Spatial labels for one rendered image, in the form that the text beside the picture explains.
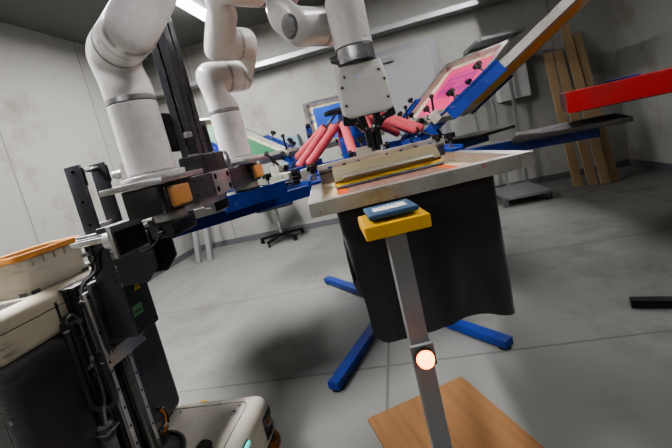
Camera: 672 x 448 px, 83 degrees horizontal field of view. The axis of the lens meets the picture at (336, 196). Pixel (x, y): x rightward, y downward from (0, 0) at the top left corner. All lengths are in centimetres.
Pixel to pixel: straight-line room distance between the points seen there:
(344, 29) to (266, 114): 493
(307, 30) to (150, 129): 36
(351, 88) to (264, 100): 495
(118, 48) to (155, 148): 19
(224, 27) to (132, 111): 45
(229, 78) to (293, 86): 433
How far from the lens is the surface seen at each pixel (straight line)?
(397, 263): 80
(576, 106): 197
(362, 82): 76
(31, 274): 136
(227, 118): 123
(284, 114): 559
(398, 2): 561
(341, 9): 78
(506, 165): 106
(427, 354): 86
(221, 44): 121
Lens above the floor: 112
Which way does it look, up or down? 8 degrees down
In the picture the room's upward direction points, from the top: 13 degrees counter-clockwise
